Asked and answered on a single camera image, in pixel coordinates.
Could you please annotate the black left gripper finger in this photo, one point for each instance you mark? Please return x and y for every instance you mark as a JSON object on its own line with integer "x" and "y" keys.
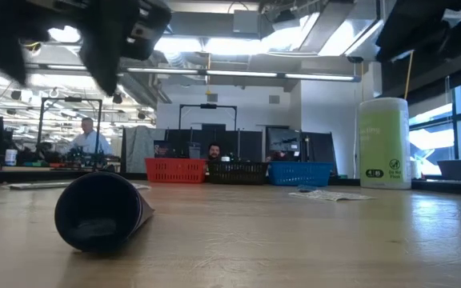
{"x": 108, "y": 56}
{"x": 10, "y": 52}

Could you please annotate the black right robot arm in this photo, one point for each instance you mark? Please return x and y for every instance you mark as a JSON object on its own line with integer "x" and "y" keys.
{"x": 426, "y": 20}

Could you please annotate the standing person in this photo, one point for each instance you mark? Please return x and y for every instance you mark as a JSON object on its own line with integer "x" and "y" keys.
{"x": 88, "y": 140}

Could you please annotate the grey cloth panel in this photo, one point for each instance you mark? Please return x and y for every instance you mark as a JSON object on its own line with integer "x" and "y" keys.
{"x": 142, "y": 148}

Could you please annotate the white cup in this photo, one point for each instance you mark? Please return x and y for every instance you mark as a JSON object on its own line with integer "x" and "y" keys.
{"x": 10, "y": 158}

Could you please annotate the long ceiling light bar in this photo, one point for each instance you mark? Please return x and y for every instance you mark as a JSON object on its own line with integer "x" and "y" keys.
{"x": 214, "y": 73}

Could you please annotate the red plastic bin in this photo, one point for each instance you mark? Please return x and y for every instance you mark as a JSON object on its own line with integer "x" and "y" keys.
{"x": 174, "y": 170}

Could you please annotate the grey ceiling box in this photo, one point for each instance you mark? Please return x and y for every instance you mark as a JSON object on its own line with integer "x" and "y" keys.
{"x": 246, "y": 22}

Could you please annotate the seated person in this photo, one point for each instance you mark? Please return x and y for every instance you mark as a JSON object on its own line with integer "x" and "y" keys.
{"x": 215, "y": 152}
{"x": 278, "y": 157}

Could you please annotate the black partition panel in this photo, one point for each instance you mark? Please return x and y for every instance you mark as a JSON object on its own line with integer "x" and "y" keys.
{"x": 318, "y": 152}
{"x": 250, "y": 146}

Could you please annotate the black plastic bin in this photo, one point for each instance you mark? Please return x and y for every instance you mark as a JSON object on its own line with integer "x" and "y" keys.
{"x": 238, "y": 173}

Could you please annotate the black background monitor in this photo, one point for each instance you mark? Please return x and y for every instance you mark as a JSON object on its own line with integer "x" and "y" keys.
{"x": 284, "y": 140}

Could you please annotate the blue plastic bin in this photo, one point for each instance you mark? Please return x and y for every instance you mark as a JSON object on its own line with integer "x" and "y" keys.
{"x": 299, "y": 173}

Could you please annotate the green white wipes canister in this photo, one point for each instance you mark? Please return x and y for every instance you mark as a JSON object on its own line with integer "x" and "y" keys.
{"x": 382, "y": 148}

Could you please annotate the black background gantry frame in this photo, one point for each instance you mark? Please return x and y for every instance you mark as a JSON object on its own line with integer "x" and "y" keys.
{"x": 208, "y": 106}
{"x": 72, "y": 99}

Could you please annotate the black aluminium table frame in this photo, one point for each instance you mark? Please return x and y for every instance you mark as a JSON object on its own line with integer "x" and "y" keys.
{"x": 34, "y": 177}

